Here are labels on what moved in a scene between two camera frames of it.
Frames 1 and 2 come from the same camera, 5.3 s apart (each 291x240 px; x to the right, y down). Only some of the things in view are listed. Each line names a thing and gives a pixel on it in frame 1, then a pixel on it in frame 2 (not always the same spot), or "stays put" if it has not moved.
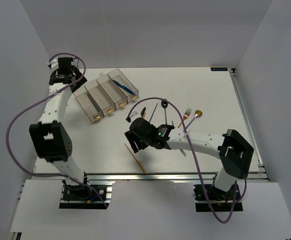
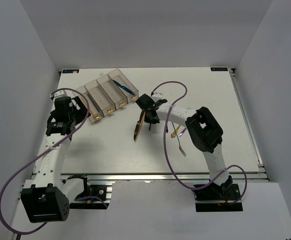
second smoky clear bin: [100, 96] stays put
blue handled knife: [129, 91] stays put
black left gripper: [79, 83] to [81, 113]
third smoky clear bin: [118, 98] stays put
